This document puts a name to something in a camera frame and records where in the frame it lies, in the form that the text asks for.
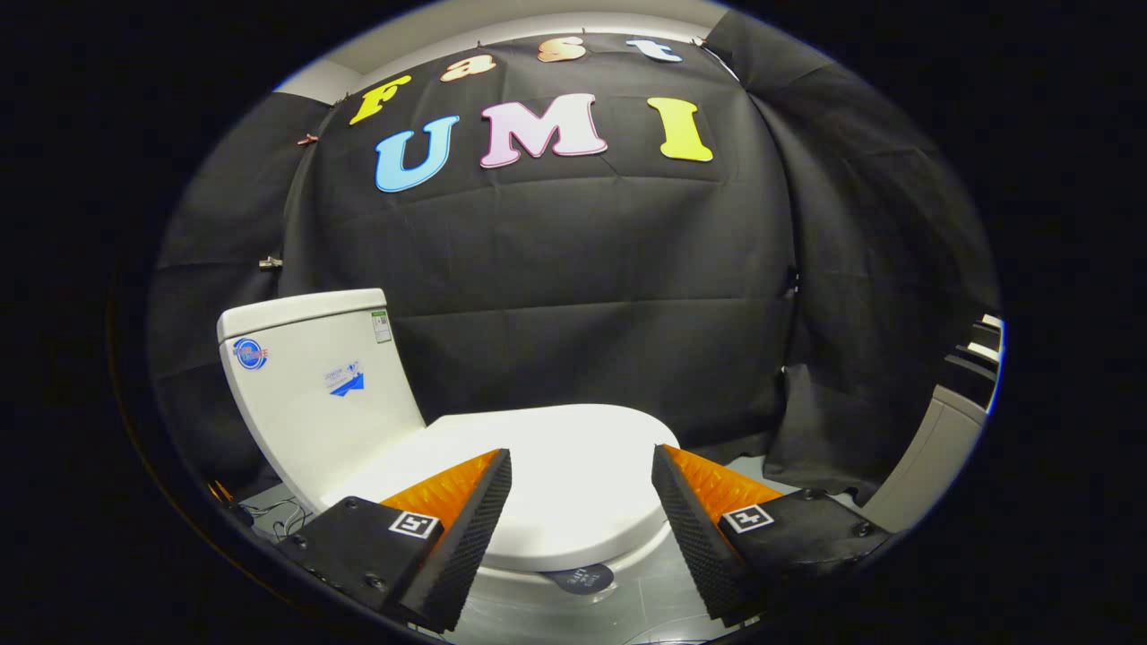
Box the dark round lid pull tab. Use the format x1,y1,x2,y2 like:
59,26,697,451
544,563,617,597

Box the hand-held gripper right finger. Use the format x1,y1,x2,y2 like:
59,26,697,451
651,443,893,628

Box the black floor cables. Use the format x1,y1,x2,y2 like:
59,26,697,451
211,482,313,541

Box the white toilet lid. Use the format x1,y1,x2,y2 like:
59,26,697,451
323,403,682,574

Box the white toilet bowl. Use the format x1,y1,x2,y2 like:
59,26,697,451
470,537,673,603

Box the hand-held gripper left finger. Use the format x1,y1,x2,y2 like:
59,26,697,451
273,448,513,633

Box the black backdrop cloth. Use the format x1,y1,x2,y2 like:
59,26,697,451
146,9,1003,504

